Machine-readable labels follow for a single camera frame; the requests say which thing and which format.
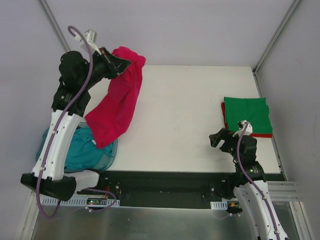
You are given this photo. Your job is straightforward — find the right aluminium frame post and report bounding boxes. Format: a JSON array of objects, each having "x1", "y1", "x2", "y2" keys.
[{"x1": 252, "y1": 0, "x2": 303, "y2": 76}]

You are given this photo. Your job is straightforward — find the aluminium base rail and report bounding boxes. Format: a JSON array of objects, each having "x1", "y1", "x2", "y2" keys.
[{"x1": 267, "y1": 181, "x2": 302, "y2": 202}]

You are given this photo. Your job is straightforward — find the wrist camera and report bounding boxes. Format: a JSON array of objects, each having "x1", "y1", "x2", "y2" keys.
[
  {"x1": 233, "y1": 120, "x2": 253, "y2": 137},
  {"x1": 73, "y1": 29, "x2": 100, "y2": 53}
]

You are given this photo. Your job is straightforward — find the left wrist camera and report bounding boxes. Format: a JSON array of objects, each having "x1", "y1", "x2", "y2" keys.
[{"x1": 73, "y1": 29, "x2": 100, "y2": 53}]

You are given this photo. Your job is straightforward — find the folded green t shirt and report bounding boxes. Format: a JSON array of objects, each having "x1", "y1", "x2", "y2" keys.
[{"x1": 223, "y1": 96, "x2": 273, "y2": 134}]

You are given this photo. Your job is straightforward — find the magenta t shirt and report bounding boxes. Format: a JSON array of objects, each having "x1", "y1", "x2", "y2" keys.
[{"x1": 84, "y1": 46, "x2": 146, "y2": 149}]

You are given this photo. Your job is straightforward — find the folded red t shirt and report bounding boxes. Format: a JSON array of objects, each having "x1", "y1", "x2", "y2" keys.
[{"x1": 221, "y1": 102, "x2": 273, "y2": 138}]

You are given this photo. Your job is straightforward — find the right white cable duct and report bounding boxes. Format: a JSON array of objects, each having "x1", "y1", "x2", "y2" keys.
[{"x1": 210, "y1": 201, "x2": 228, "y2": 211}]

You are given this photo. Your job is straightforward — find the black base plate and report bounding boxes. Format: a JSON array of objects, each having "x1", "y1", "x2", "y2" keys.
[{"x1": 82, "y1": 170, "x2": 245, "y2": 209}]

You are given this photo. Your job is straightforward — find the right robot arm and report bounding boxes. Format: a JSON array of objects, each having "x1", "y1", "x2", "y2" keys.
[{"x1": 209, "y1": 128, "x2": 289, "y2": 240}]

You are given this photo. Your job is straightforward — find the aluminium frame post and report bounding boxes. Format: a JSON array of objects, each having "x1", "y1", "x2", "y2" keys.
[
  {"x1": 252, "y1": 0, "x2": 303, "y2": 76},
  {"x1": 37, "y1": 0, "x2": 71, "y2": 52}
]

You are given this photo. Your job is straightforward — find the white cable duct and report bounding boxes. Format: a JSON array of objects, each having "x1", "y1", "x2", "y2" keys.
[
  {"x1": 210, "y1": 201, "x2": 228, "y2": 211},
  {"x1": 41, "y1": 196, "x2": 120, "y2": 208}
]

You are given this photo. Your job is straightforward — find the teal t shirt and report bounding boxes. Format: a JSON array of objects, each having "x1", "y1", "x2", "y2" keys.
[{"x1": 36, "y1": 126, "x2": 115, "y2": 170}]

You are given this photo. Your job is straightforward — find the left aluminium frame post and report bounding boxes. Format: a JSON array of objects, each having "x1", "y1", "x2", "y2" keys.
[{"x1": 37, "y1": 0, "x2": 71, "y2": 52}]

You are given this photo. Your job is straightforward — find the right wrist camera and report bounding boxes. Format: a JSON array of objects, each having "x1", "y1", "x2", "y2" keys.
[{"x1": 233, "y1": 120, "x2": 253, "y2": 137}]

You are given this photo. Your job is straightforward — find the left white cable duct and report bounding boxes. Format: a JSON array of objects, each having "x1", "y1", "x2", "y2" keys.
[{"x1": 41, "y1": 196, "x2": 120, "y2": 208}]

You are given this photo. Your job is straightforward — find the translucent blue plastic basket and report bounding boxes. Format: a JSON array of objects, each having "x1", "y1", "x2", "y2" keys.
[{"x1": 35, "y1": 126, "x2": 119, "y2": 173}]

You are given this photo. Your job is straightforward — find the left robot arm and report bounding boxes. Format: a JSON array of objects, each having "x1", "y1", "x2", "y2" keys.
[{"x1": 20, "y1": 47, "x2": 131, "y2": 201}]

